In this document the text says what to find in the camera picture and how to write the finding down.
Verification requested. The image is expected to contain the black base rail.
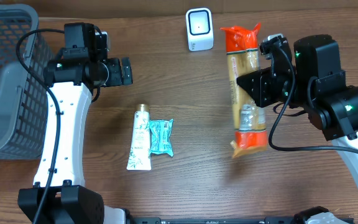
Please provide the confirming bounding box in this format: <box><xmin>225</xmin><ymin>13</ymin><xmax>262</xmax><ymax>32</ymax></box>
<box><xmin>126</xmin><ymin>216</ymin><xmax>356</xmax><ymax>224</ymax></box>

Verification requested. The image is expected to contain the teal snack packet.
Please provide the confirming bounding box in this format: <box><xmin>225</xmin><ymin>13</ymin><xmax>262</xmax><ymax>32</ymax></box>
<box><xmin>150</xmin><ymin>119</ymin><xmax>173</xmax><ymax>157</ymax></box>

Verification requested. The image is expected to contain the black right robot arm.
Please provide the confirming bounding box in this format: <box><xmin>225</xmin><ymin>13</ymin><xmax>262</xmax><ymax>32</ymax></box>
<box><xmin>236</xmin><ymin>65</ymin><xmax>358</xmax><ymax>188</ymax></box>

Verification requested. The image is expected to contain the grey plastic shopping basket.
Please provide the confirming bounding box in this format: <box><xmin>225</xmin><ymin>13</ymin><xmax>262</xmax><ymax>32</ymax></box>
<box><xmin>0</xmin><ymin>4</ymin><xmax>48</xmax><ymax>159</ymax></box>

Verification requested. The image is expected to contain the orange long noodle packet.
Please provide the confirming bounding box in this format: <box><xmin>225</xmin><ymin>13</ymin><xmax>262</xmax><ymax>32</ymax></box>
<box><xmin>221</xmin><ymin>23</ymin><xmax>267</xmax><ymax>159</ymax></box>

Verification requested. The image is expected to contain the white barcode scanner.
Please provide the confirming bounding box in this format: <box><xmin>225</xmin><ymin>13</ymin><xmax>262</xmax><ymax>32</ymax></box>
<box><xmin>185</xmin><ymin>7</ymin><xmax>214</xmax><ymax>52</ymax></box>

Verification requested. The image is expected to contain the brown cardboard backdrop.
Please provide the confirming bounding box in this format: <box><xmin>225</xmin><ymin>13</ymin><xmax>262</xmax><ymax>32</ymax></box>
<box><xmin>0</xmin><ymin>0</ymin><xmax>358</xmax><ymax>19</ymax></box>

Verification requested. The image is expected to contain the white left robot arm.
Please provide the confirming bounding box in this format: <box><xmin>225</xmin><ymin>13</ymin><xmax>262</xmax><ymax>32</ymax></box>
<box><xmin>18</xmin><ymin>58</ymin><xmax>133</xmax><ymax>223</ymax></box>

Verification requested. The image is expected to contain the white tube with gold cap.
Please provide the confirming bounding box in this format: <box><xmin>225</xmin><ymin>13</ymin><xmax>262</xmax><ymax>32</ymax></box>
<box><xmin>127</xmin><ymin>104</ymin><xmax>151</xmax><ymax>170</ymax></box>

